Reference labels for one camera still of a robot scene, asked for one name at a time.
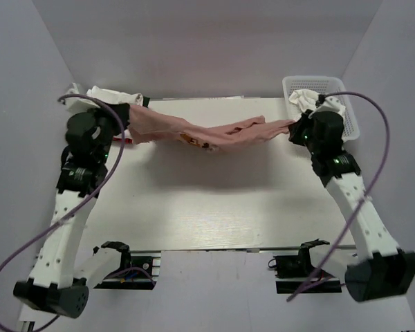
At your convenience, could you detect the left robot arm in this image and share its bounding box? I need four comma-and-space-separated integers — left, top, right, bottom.
13, 104, 132, 318

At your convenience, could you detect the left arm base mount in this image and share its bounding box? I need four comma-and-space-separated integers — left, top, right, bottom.
94, 248, 161, 291

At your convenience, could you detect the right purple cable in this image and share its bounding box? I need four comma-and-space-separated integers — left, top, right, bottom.
286, 91, 391, 303

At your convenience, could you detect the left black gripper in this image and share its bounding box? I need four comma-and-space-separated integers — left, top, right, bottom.
84, 98, 131, 162

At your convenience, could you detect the folded white t shirt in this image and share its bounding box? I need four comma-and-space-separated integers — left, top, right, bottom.
63, 83, 144, 113

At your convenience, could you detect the white plastic basket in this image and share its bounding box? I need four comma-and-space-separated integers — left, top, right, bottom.
282, 75, 360, 142

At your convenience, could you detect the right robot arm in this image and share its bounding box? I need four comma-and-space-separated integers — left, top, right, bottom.
288, 111, 415, 302

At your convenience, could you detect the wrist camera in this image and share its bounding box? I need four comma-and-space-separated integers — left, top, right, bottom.
65, 112, 104, 156
313, 111, 344, 154

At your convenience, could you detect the pink printed t shirt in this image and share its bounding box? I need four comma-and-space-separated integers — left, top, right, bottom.
128, 105, 294, 152

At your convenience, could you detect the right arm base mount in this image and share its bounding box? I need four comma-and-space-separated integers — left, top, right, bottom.
268, 239, 343, 295

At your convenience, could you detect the folded dark green t shirt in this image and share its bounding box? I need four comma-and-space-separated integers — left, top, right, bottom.
142, 96, 150, 107

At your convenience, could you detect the crumpled white t shirt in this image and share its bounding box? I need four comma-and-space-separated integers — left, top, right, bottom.
288, 89, 347, 118

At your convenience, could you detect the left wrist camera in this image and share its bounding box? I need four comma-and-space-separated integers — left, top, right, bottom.
65, 112, 104, 156

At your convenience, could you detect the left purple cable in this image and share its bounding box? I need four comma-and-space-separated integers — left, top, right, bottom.
0, 93, 157, 332

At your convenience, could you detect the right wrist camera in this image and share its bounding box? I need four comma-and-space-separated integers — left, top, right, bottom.
313, 111, 344, 154

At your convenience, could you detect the purple cable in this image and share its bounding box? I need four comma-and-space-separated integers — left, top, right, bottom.
286, 91, 391, 303
0, 93, 157, 332

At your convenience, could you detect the folded red t shirt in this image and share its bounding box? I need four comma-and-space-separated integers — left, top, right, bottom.
113, 137, 133, 145

